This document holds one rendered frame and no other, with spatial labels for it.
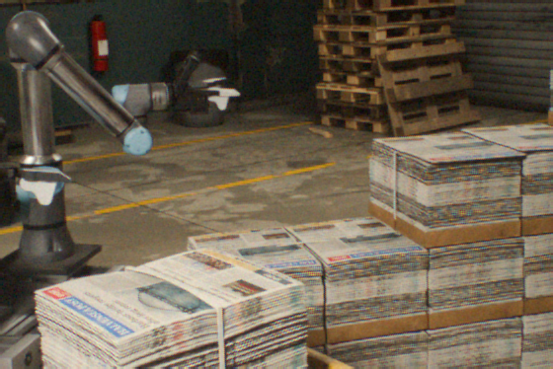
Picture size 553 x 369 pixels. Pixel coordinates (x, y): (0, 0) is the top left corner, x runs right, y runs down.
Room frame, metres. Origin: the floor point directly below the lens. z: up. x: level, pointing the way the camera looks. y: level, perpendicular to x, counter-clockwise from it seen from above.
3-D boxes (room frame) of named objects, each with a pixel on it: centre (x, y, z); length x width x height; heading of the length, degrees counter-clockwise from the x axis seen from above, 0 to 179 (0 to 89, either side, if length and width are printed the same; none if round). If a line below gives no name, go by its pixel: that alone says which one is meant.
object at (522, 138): (2.63, -0.72, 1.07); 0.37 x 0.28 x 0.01; 15
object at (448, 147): (2.51, -0.45, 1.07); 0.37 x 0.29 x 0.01; 18
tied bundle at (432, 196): (2.53, -0.44, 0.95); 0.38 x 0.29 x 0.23; 18
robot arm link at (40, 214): (2.40, 0.66, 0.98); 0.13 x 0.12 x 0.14; 13
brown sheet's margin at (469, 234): (2.52, -0.44, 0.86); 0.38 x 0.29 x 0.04; 18
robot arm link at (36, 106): (2.53, 0.68, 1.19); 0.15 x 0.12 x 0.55; 13
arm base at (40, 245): (2.39, 0.65, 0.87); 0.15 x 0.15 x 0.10
